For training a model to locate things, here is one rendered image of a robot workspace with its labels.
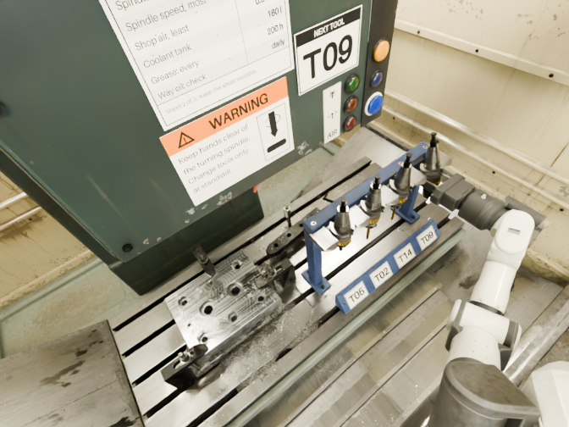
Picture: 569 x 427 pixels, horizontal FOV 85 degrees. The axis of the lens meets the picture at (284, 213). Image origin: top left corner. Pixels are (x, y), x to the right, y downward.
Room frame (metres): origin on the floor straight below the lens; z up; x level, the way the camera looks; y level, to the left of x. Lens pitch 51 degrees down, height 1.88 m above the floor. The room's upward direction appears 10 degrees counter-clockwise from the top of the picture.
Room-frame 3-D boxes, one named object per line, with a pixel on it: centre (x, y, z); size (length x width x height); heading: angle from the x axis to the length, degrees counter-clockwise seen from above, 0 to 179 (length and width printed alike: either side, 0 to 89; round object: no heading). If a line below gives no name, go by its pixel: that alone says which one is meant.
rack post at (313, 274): (0.48, -0.06, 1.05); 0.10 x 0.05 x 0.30; 28
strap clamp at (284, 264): (0.48, 0.07, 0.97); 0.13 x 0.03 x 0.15; 118
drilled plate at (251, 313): (0.43, 0.24, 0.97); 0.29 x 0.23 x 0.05; 118
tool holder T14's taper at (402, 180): (0.56, -0.33, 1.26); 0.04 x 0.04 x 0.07
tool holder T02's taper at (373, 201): (0.51, -0.24, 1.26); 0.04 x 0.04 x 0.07
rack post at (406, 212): (0.69, -0.45, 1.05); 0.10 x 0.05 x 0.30; 28
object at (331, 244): (0.43, -0.09, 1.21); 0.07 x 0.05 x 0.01; 28
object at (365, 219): (0.48, -0.19, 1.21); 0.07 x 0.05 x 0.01; 28
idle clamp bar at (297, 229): (0.65, -0.03, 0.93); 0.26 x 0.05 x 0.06; 123
